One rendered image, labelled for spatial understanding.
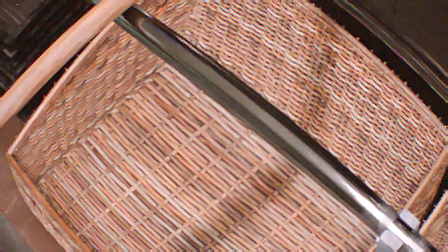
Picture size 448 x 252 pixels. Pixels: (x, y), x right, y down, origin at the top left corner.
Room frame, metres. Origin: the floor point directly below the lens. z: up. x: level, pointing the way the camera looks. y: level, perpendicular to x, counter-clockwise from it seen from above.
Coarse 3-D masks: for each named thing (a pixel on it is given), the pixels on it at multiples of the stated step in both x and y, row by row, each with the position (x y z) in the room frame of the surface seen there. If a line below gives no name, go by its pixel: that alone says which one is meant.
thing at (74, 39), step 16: (112, 0) 0.74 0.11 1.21; (128, 0) 0.74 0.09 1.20; (96, 16) 0.72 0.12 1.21; (112, 16) 0.72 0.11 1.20; (80, 32) 0.70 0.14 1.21; (96, 32) 0.71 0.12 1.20; (64, 48) 0.68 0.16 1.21; (80, 48) 0.69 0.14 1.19; (48, 64) 0.67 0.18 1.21; (32, 80) 0.65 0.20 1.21; (16, 96) 0.63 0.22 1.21; (32, 96) 0.64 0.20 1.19; (0, 112) 0.61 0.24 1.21; (16, 112) 0.62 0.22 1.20; (0, 128) 0.60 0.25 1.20
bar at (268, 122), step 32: (96, 0) 0.78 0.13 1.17; (128, 32) 0.73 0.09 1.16; (160, 32) 0.71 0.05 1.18; (192, 64) 0.66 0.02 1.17; (224, 96) 0.63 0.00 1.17; (256, 96) 0.62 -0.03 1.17; (256, 128) 0.59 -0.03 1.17; (288, 128) 0.58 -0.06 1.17; (320, 160) 0.55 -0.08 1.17; (352, 192) 0.51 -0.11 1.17; (384, 224) 0.47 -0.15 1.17; (416, 224) 0.46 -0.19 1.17
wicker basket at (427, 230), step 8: (440, 200) 0.66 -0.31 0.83; (440, 208) 0.65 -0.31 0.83; (432, 216) 0.64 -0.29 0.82; (440, 216) 0.66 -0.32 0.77; (424, 224) 0.63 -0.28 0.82; (432, 224) 0.63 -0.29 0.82; (440, 224) 0.67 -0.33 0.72; (424, 232) 0.62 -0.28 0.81; (432, 232) 0.65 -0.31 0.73; (440, 232) 0.67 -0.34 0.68; (432, 240) 0.66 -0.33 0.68; (440, 240) 0.66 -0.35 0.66; (440, 248) 0.66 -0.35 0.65
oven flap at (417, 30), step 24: (336, 0) 0.93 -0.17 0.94; (360, 0) 0.93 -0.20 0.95; (384, 0) 0.91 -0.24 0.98; (408, 0) 0.88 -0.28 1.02; (432, 0) 0.86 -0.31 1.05; (384, 24) 0.89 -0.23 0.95; (408, 24) 0.87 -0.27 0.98; (432, 24) 0.84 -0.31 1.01; (408, 48) 0.84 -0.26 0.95; (432, 48) 0.83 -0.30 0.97; (432, 72) 0.80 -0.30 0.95
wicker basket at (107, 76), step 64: (192, 0) 1.13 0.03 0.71; (256, 0) 1.06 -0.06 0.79; (128, 64) 1.05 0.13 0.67; (256, 64) 1.02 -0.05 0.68; (320, 64) 0.95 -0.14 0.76; (384, 64) 0.89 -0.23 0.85; (64, 128) 0.95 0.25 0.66; (128, 128) 0.99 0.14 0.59; (192, 128) 0.98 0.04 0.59; (320, 128) 0.91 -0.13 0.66; (384, 128) 0.84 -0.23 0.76; (64, 192) 0.87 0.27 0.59; (128, 192) 0.87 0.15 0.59; (192, 192) 0.87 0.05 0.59; (256, 192) 0.86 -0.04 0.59; (320, 192) 0.85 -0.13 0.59; (384, 192) 0.79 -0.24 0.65
